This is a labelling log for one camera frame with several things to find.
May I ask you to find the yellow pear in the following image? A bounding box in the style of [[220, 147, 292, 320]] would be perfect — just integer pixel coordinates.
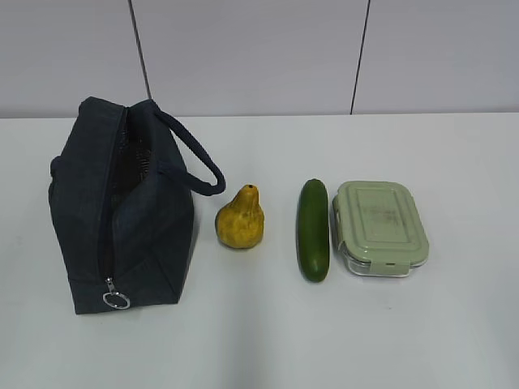
[[215, 184, 264, 250]]

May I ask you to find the green cucumber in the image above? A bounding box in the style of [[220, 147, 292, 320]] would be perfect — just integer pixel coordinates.
[[296, 178, 330, 283]]

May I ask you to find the green lid glass container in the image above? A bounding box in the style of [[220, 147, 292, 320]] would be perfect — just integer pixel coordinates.
[[332, 181, 429, 277]]

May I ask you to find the dark blue lunch bag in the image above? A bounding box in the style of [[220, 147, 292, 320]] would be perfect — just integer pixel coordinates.
[[48, 97, 226, 314]]

